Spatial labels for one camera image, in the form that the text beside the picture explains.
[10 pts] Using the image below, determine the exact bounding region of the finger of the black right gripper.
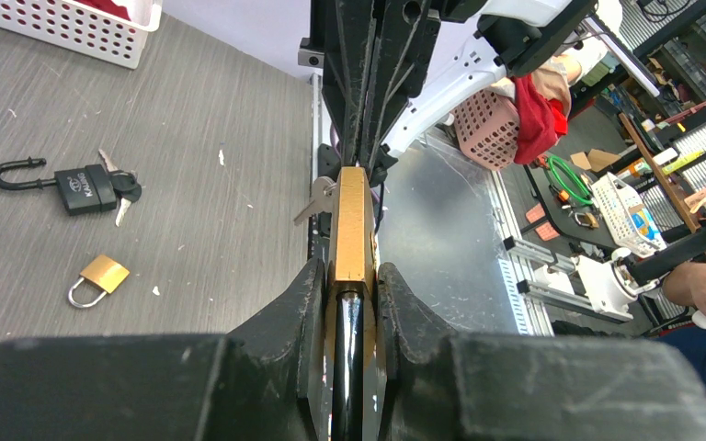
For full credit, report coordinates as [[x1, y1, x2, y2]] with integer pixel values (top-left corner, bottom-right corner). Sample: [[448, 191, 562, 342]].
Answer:
[[310, 1, 376, 166], [359, 1, 438, 171]]

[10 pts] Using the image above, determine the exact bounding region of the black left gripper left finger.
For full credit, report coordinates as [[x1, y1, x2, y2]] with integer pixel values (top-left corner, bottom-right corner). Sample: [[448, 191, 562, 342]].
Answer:
[[0, 258, 325, 440]]

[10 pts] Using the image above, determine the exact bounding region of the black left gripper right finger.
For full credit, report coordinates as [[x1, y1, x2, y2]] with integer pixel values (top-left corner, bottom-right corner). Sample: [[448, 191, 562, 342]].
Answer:
[[376, 262, 706, 441]]

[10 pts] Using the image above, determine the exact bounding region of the large brass padlock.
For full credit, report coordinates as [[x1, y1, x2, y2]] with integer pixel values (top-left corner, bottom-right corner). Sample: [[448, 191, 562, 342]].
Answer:
[[325, 166, 377, 440]]

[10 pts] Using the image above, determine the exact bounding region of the silver key bunch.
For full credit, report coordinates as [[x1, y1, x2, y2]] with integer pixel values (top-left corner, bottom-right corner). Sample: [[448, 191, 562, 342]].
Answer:
[[293, 176, 337, 226]]

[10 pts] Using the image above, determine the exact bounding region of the black-headed key bunch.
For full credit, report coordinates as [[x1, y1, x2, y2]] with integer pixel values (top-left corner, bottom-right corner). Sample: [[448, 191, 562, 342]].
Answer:
[[98, 149, 142, 227]]

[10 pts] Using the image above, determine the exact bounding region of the black padlock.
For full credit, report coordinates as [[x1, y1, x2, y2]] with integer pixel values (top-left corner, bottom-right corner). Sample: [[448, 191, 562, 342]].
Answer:
[[0, 157, 118, 216]]

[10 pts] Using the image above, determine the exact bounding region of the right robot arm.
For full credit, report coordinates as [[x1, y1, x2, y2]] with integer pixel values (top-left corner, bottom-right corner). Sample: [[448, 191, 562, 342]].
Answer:
[[299, 1, 594, 172]]

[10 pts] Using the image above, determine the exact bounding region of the pink perforated basket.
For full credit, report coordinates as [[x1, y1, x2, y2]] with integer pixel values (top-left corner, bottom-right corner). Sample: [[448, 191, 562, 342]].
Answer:
[[452, 90, 519, 171]]

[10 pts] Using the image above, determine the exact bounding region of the red cloth in pink basket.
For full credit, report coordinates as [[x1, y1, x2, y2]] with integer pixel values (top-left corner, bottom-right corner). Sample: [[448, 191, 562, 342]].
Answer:
[[513, 73, 572, 164]]

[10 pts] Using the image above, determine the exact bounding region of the small brass padlock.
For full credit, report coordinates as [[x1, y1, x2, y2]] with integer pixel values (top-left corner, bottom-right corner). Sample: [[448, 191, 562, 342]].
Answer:
[[67, 254, 131, 309]]

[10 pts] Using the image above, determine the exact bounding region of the black side table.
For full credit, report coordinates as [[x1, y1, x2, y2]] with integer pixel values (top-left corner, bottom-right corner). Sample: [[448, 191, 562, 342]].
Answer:
[[522, 161, 641, 252]]

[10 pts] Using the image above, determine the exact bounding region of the white perforated plastic basket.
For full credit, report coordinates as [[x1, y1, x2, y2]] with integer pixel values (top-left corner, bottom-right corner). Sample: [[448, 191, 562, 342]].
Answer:
[[0, 0, 163, 70]]

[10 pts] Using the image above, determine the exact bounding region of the white basket on side table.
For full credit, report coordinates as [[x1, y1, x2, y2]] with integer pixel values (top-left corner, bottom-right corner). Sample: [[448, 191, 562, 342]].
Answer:
[[591, 173, 666, 258]]

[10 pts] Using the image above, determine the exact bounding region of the green cable coil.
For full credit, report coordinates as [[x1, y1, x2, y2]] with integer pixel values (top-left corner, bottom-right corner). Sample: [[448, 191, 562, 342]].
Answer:
[[544, 153, 595, 209]]

